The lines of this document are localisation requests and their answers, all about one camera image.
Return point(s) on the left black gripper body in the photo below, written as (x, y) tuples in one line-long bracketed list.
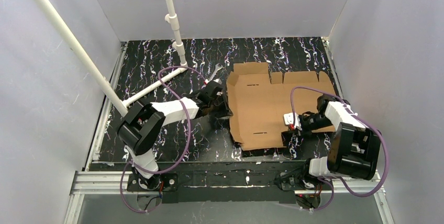
[(219, 102)]

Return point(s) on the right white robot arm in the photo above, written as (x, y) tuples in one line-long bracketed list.
[(353, 153)]

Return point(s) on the silver wrench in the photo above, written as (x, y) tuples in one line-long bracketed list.
[(213, 74)]

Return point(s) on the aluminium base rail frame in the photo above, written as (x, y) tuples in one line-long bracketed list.
[(212, 179)]

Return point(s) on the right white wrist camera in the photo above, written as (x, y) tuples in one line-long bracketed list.
[(290, 120)]

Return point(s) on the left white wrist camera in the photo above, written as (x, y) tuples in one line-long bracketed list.
[(212, 84)]

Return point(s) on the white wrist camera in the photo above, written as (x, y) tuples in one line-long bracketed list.
[(212, 84), (290, 120)]

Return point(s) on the brown cardboard box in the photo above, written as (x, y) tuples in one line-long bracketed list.
[(258, 100)]

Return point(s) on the white pvc pipe frame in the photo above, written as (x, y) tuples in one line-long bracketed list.
[(83, 26)]

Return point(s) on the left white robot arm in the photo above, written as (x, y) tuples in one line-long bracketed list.
[(140, 127)]

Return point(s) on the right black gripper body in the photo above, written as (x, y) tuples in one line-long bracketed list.
[(296, 129)]

